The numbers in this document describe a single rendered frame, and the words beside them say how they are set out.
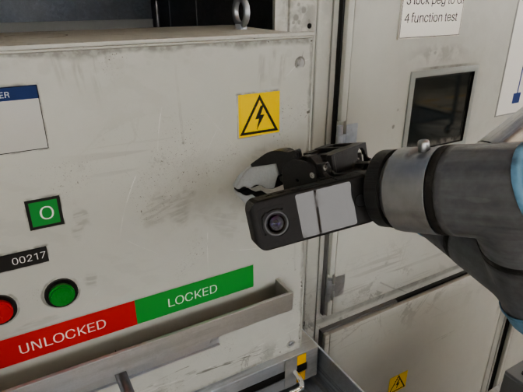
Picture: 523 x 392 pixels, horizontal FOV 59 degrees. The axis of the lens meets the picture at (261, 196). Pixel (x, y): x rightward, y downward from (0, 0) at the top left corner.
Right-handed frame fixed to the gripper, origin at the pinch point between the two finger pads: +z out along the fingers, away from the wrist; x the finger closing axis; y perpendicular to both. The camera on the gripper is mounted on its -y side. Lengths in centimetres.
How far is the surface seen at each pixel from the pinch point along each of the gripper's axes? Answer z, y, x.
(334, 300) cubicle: 14.2, 29.9, -31.9
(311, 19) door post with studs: 4.3, 24.0, 19.4
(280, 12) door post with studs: 5.8, 19.1, 21.0
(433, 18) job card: -3.8, 46.2, 16.9
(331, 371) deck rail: 2.1, 12.9, -33.3
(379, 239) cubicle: 8.8, 40.0, -22.2
